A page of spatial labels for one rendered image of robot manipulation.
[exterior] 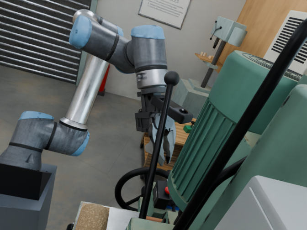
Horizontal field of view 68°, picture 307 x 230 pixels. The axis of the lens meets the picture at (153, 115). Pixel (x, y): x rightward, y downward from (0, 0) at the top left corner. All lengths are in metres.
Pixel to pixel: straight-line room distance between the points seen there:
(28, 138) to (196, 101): 2.08
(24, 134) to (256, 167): 1.10
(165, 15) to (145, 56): 2.82
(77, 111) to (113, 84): 2.46
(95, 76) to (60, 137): 0.35
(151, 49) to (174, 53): 2.95
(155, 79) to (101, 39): 0.20
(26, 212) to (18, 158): 0.25
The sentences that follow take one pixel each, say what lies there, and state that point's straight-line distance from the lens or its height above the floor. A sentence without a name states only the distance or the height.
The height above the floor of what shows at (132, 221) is 1.30.
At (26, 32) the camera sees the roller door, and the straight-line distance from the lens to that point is 3.66.
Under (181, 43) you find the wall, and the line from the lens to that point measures 3.53.
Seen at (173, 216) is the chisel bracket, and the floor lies 1.07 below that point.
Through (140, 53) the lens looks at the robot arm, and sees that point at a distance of 0.61.
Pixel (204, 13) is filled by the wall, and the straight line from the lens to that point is 3.55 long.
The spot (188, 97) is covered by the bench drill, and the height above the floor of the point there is 0.63.
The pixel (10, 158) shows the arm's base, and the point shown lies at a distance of 1.20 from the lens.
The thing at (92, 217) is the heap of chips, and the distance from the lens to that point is 0.75.
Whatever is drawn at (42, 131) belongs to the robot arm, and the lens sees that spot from 1.22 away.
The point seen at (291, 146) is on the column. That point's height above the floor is 1.48.
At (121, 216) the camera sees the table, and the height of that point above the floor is 0.90.
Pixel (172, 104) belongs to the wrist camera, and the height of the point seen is 1.32.
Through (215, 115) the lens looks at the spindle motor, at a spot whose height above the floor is 1.40.
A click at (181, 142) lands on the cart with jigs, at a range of 2.03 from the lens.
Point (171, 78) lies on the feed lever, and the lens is 0.49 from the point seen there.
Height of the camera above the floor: 1.54
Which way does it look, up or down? 26 degrees down
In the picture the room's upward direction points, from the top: 21 degrees clockwise
